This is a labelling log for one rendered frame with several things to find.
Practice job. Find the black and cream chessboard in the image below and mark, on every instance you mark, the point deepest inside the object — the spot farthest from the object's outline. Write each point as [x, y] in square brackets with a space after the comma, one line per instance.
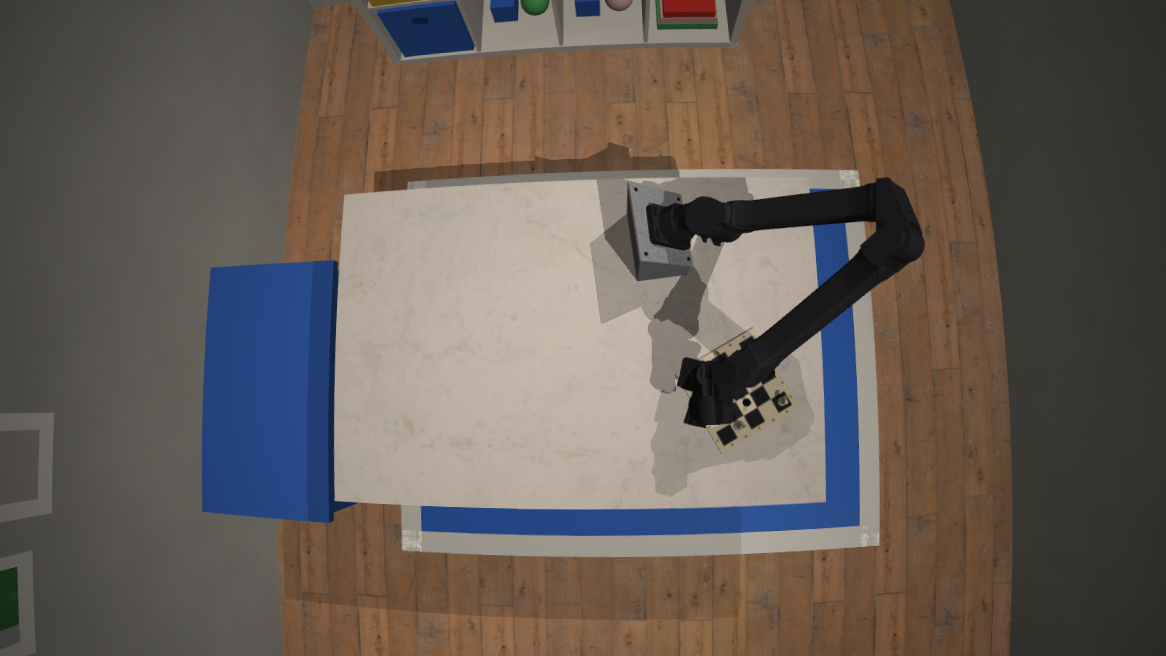
[764, 409]

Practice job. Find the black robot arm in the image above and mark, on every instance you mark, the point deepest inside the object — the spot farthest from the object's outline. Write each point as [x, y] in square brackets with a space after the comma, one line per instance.
[879, 202]

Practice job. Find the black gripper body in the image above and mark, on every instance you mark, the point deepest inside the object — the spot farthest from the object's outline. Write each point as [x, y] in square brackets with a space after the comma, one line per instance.
[688, 366]

